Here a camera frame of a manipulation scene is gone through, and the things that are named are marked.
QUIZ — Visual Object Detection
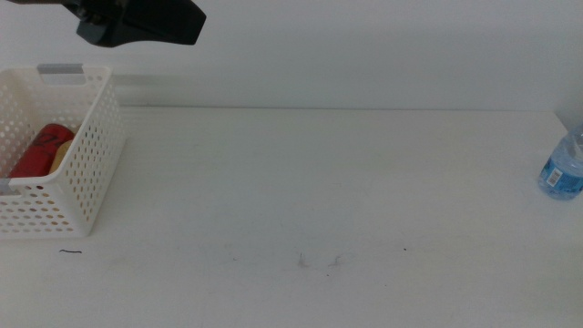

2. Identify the yellow tea bottle white cap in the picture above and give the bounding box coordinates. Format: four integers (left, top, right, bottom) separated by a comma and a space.
48, 138, 77, 177

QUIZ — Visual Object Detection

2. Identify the red cola can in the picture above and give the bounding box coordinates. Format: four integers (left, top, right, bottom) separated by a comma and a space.
8, 122, 77, 179

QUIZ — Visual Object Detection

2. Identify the clear water bottle blue label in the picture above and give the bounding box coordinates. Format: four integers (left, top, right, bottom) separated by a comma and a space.
537, 122, 583, 201

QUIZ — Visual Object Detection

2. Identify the white perforated plastic basket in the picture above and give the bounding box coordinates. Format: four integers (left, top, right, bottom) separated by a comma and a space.
0, 63, 127, 241

